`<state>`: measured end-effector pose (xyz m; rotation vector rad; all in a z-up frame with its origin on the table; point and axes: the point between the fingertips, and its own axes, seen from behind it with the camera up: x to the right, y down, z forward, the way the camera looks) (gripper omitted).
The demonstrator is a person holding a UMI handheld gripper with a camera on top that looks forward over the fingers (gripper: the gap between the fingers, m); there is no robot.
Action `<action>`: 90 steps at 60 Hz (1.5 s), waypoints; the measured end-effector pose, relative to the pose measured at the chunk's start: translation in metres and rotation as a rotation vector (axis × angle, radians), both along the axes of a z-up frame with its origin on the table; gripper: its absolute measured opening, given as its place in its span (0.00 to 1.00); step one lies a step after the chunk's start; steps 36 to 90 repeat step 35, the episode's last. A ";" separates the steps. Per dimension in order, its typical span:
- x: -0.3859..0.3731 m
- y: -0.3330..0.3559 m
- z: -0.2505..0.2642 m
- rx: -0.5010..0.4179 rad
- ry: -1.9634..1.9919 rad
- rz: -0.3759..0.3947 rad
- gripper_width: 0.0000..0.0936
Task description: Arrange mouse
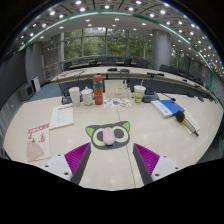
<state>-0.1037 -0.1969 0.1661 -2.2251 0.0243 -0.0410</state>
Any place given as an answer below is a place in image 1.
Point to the stack of white paper cups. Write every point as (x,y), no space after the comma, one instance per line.
(74,96)

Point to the white paper sheet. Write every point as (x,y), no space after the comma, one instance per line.
(194,122)

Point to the red and white leaflet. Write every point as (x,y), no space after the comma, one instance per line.
(38,143)

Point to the ceiling lights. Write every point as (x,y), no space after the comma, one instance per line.
(106,6)

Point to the colourful sticker sheet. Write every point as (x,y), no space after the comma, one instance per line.
(116,103)

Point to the white cardboard box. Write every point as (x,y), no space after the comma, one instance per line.
(116,89)

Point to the pink computer mouse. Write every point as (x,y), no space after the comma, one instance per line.
(108,136)

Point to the white paper booklet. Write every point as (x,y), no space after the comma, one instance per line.
(61,116)

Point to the curved conference desk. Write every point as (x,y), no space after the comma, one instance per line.
(133,74)

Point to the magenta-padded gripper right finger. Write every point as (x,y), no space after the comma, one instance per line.
(165,166)

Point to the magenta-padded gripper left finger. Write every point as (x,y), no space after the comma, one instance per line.
(56,165)

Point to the red thermos bottle, green band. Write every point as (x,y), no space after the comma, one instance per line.
(98,91)

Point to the grey green cat-face mouse pad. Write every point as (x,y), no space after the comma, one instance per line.
(123,135)

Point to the printed paper cup with straw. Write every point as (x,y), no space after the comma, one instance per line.
(139,93)

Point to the white lidded mug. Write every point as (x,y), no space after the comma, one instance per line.
(87,96)

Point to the black office chairs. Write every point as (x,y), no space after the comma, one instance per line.
(141,63)

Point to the blue and white book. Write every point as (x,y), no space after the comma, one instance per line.
(168,107)

